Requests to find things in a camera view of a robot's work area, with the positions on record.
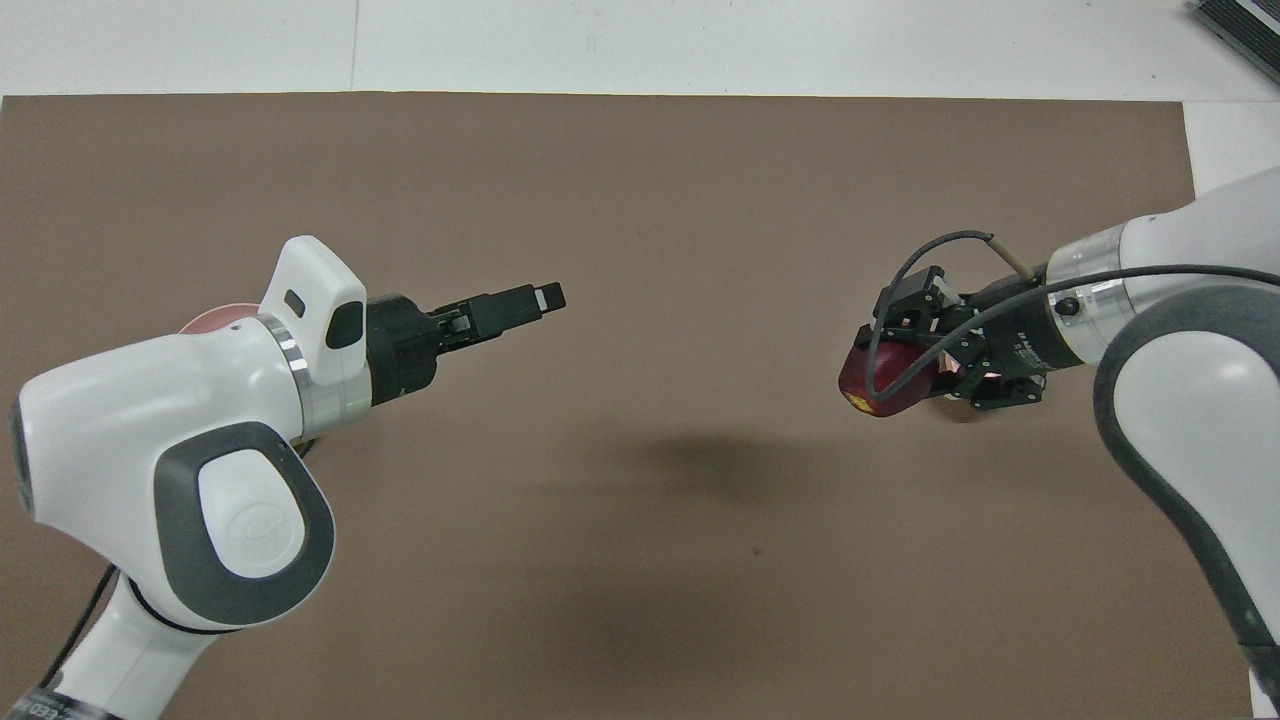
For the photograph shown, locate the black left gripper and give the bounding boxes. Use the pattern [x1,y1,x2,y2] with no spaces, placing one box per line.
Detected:
[365,283,567,407]

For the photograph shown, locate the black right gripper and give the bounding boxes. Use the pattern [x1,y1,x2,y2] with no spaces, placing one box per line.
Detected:
[872,265,1087,414]

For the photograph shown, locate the dark red apple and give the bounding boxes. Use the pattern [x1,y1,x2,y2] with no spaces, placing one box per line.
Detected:
[838,338,951,419]

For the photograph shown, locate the pink plate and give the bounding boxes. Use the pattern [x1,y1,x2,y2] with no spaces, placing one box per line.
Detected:
[178,302,263,337]

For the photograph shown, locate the brown table mat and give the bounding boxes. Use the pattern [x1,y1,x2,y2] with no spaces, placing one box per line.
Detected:
[0,92,1256,720]

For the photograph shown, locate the dark ribbed grille panel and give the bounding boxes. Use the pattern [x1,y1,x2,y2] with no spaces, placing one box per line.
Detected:
[1188,0,1280,56]

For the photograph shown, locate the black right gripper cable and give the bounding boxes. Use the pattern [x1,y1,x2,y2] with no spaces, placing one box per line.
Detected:
[865,232,1280,419]

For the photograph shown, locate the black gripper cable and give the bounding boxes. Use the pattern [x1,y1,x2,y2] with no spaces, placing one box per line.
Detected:
[865,232,1280,419]
[38,562,121,691]

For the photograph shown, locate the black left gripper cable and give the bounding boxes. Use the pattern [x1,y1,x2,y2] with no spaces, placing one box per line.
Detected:
[38,562,121,691]

